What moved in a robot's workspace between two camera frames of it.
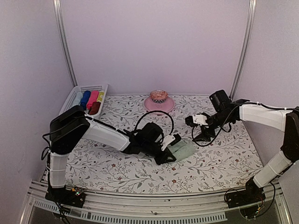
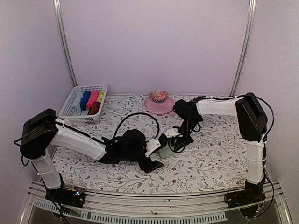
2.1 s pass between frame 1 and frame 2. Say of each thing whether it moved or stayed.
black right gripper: moved
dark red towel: stayed
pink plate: stayed
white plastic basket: stayed
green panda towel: moved
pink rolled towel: stayed
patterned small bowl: stayed
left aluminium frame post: stayed
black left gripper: moved
